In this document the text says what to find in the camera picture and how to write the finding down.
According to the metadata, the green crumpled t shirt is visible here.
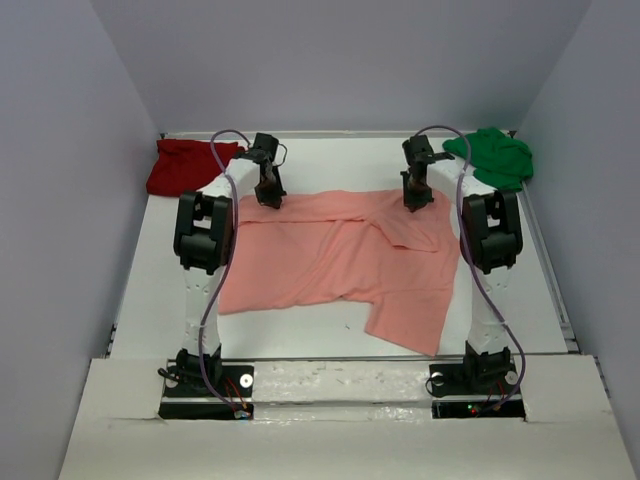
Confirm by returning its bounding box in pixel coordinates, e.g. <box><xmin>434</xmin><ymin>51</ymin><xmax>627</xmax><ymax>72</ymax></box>
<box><xmin>465</xmin><ymin>127</ymin><xmax>534</xmax><ymax>191</ymax></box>

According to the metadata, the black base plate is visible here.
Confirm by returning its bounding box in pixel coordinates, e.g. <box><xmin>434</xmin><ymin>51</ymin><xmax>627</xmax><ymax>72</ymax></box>
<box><xmin>158</xmin><ymin>362</ymin><xmax>255</xmax><ymax>421</ymax></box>
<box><xmin>425</xmin><ymin>363</ymin><xmax>526</xmax><ymax>420</ymax></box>

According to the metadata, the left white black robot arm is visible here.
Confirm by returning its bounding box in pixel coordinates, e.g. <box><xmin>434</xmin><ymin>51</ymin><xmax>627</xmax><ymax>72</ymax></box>
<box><xmin>169</xmin><ymin>129</ymin><xmax>286</xmax><ymax>404</ymax></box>

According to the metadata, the pink t shirt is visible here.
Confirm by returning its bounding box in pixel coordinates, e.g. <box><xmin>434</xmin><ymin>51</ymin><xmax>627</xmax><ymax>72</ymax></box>
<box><xmin>219</xmin><ymin>190</ymin><xmax>460</xmax><ymax>356</ymax></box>

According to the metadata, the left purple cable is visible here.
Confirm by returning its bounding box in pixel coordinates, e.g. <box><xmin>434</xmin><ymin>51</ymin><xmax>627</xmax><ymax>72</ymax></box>
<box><xmin>197</xmin><ymin>128</ymin><xmax>254</xmax><ymax>416</ymax></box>

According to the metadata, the purple cable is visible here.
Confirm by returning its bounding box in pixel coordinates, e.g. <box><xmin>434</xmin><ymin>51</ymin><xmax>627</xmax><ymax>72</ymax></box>
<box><xmin>197</xmin><ymin>128</ymin><xmax>254</xmax><ymax>416</ymax></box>
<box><xmin>412</xmin><ymin>124</ymin><xmax>529</xmax><ymax>414</ymax></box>

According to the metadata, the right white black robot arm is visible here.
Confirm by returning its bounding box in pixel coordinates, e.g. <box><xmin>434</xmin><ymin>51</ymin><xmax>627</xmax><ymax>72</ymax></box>
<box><xmin>401</xmin><ymin>134</ymin><xmax>523</xmax><ymax>398</ymax></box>

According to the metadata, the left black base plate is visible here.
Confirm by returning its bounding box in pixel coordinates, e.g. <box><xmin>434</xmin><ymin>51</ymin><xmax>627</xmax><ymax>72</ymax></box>
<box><xmin>158</xmin><ymin>362</ymin><xmax>255</xmax><ymax>421</ymax></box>

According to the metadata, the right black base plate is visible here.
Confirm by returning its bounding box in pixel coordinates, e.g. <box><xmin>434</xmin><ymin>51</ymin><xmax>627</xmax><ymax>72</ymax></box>
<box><xmin>425</xmin><ymin>363</ymin><xmax>526</xmax><ymax>420</ymax></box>

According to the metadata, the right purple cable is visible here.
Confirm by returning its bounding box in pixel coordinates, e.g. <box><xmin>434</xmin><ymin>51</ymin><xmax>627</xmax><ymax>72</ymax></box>
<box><xmin>412</xmin><ymin>124</ymin><xmax>529</xmax><ymax>414</ymax></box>

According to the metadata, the red folded t shirt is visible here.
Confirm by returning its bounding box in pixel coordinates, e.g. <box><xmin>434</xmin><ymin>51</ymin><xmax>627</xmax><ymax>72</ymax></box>
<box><xmin>146</xmin><ymin>139</ymin><xmax>221</xmax><ymax>198</ymax></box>

